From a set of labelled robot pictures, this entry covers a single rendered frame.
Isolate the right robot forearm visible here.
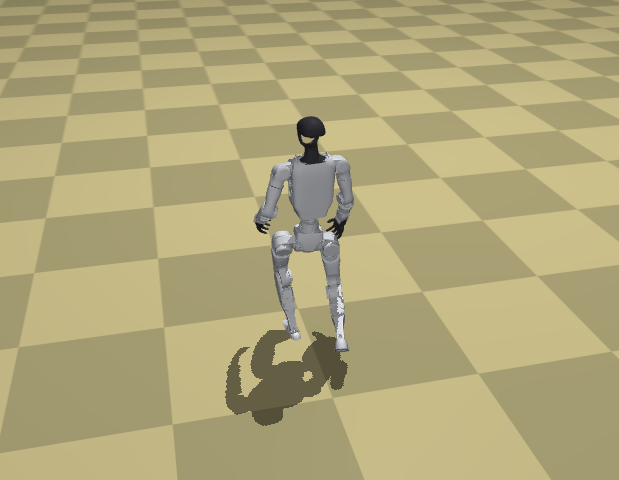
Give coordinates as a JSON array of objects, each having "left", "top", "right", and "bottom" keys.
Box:
[{"left": 335, "top": 196, "right": 354, "bottom": 224}]

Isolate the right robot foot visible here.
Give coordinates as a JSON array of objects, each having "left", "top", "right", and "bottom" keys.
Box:
[{"left": 334, "top": 336, "right": 349, "bottom": 352}]

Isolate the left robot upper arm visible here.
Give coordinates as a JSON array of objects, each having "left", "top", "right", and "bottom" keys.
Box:
[{"left": 261, "top": 161, "right": 293, "bottom": 219}]

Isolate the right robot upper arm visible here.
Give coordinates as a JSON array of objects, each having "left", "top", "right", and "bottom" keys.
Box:
[{"left": 331, "top": 155, "right": 354, "bottom": 205}]

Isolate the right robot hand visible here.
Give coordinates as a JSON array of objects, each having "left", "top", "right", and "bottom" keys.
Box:
[{"left": 326, "top": 218, "right": 347, "bottom": 239}]

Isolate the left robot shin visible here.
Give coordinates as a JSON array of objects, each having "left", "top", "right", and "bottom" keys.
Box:
[{"left": 274, "top": 271, "right": 298, "bottom": 333}]

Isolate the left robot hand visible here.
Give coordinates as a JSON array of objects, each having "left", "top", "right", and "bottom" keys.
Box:
[{"left": 255, "top": 219, "right": 271, "bottom": 234}]

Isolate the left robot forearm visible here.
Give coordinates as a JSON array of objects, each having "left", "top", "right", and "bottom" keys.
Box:
[{"left": 254, "top": 202, "right": 270, "bottom": 225}]

